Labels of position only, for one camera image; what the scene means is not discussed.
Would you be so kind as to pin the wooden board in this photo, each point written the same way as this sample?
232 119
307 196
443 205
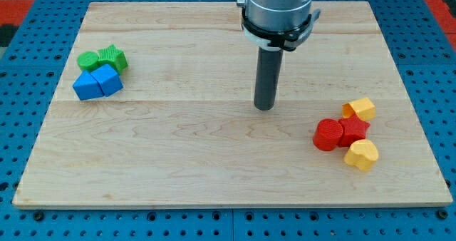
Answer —
184 133

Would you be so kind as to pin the yellow pentagon block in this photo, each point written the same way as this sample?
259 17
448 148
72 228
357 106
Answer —
364 108

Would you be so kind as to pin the blue cube block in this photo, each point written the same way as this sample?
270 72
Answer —
108 79

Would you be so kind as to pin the green star block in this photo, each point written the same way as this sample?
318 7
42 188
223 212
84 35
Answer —
114 57

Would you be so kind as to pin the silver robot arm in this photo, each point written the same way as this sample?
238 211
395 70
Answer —
275 26

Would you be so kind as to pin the red cylinder block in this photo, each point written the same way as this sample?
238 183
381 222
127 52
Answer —
327 134

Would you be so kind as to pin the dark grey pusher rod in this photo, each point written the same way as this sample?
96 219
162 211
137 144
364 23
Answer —
267 76

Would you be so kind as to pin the red star block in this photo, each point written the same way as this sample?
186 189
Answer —
353 129

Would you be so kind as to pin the blue triangular block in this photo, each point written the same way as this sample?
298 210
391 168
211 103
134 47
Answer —
86 87

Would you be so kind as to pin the yellow heart block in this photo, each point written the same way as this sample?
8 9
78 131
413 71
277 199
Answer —
362 154

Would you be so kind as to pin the green cylinder block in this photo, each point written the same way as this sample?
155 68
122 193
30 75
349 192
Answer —
88 61

